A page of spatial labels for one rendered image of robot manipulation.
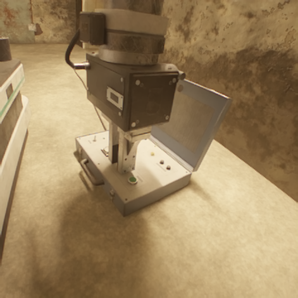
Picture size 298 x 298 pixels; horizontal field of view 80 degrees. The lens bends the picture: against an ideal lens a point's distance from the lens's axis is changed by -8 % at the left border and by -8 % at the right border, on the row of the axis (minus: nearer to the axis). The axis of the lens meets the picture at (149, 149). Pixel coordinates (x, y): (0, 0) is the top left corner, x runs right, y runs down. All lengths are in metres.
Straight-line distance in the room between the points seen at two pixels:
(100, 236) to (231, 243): 0.36
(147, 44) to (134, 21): 0.05
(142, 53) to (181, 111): 0.37
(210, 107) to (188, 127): 0.11
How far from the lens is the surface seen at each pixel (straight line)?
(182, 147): 0.73
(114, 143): 0.60
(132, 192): 0.57
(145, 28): 0.42
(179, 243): 0.56
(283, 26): 0.89
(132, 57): 0.43
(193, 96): 0.72
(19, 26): 4.26
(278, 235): 0.73
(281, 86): 0.86
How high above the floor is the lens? 0.47
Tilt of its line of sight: 33 degrees down
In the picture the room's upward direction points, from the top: 9 degrees clockwise
